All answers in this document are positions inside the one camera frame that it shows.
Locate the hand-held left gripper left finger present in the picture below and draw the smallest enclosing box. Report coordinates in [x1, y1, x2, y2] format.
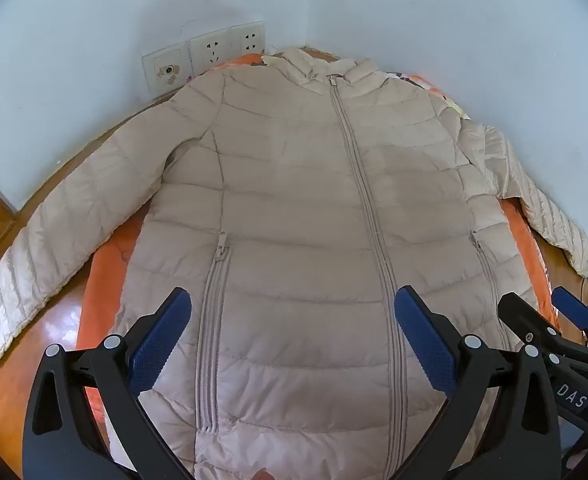
[22, 287, 195, 480]

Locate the round-port wall socket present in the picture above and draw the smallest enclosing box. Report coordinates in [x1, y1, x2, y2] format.
[142, 47, 195, 99]

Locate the white power wall socket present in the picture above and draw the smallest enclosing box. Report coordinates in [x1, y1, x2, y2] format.
[231, 21, 266, 59]
[189, 32, 237, 77]

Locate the orange floral blanket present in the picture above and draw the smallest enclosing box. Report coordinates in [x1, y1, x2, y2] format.
[76, 48, 561, 467]

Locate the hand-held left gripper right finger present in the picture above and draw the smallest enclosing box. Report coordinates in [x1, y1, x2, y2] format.
[393, 285, 563, 480]

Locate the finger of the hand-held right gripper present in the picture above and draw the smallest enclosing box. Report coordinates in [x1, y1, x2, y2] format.
[497, 292, 588, 367]
[551, 287, 588, 352]

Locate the beige puffer jacket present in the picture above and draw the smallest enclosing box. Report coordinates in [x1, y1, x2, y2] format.
[0, 48, 588, 480]

